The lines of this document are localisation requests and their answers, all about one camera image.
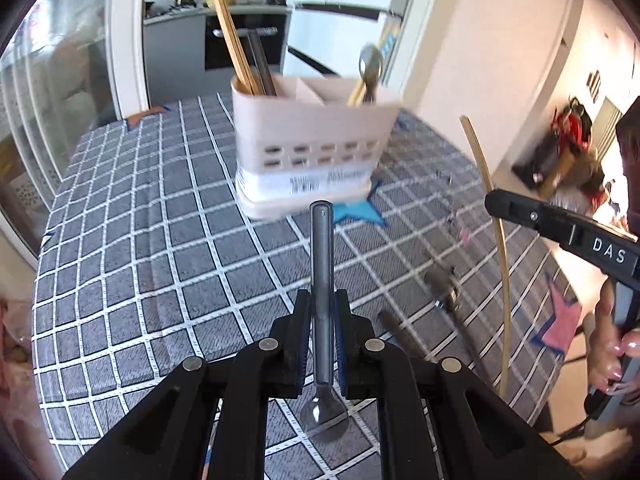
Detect thin yellow chopstick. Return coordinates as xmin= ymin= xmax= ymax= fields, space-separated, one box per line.
xmin=459 ymin=115 xmax=512 ymax=399

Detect dark handled spoon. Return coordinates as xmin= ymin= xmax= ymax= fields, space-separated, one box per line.
xmin=424 ymin=266 xmax=491 ymax=385

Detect grey handled steel spoon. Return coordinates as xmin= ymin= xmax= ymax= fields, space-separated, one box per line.
xmin=300 ymin=200 xmax=348 ymax=443

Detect beige plastic utensil holder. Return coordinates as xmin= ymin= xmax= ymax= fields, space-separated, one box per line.
xmin=231 ymin=75 xmax=401 ymax=220

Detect person's right hand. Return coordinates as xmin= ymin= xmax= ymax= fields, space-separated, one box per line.
xmin=587 ymin=278 xmax=639 ymax=394

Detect red bag on floor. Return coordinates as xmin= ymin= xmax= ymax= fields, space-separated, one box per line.
xmin=551 ymin=96 xmax=592 ymax=156

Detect dark utensil on table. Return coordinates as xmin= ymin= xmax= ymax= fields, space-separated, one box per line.
xmin=378 ymin=310 xmax=425 ymax=359

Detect grey checkered tablecloth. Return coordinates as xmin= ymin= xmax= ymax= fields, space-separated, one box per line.
xmin=32 ymin=94 xmax=568 ymax=468

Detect steel spoon in holder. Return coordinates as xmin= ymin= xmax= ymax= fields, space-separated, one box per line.
xmin=359 ymin=44 xmax=383 ymax=103

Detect white refrigerator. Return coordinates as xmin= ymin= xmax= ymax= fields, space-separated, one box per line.
xmin=282 ymin=0 xmax=433 ymax=93

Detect dark chopstick in holder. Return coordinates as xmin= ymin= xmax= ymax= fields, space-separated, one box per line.
xmin=247 ymin=29 xmax=277 ymax=96

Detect black built-in oven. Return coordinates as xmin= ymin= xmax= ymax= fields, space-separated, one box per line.
xmin=204 ymin=13 xmax=288 ymax=70

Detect glass sliding door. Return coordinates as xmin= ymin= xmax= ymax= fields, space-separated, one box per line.
xmin=0 ymin=0 xmax=124 ymax=256

